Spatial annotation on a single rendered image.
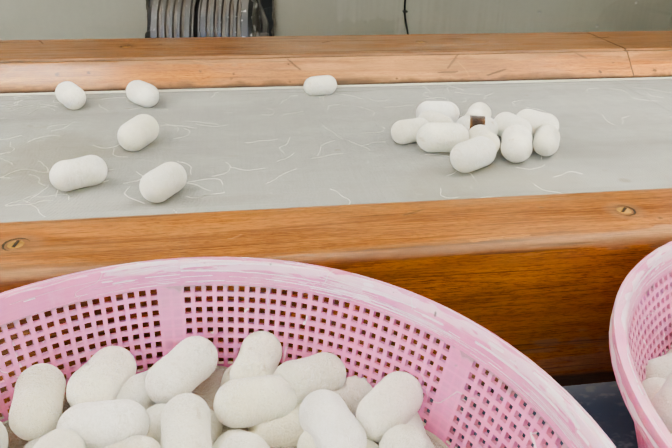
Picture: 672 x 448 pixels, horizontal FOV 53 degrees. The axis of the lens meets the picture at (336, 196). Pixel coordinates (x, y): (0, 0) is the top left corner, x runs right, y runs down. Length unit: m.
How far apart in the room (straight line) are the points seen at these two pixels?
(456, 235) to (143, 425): 0.16
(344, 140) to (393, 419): 0.29
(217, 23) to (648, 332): 0.63
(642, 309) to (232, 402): 0.18
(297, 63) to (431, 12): 2.04
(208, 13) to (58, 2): 1.76
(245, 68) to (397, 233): 0.36
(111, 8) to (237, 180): 2.13
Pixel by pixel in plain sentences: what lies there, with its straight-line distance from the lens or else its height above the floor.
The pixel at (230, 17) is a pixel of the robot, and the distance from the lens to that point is 0.83.
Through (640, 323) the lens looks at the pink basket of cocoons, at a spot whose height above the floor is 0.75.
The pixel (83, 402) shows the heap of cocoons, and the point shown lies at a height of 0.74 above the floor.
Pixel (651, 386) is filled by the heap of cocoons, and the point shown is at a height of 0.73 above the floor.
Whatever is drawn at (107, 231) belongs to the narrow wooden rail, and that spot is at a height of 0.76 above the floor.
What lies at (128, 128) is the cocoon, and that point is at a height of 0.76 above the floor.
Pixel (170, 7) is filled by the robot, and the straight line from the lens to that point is 0.85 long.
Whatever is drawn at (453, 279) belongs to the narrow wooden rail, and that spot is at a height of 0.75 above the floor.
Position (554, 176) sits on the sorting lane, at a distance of 0.48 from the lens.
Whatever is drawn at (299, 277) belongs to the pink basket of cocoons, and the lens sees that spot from 0.29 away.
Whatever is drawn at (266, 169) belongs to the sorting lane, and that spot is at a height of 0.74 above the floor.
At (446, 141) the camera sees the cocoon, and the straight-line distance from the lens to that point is 0.49.
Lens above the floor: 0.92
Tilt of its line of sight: 25 degrees down
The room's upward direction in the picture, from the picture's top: 1 degrees clockwise
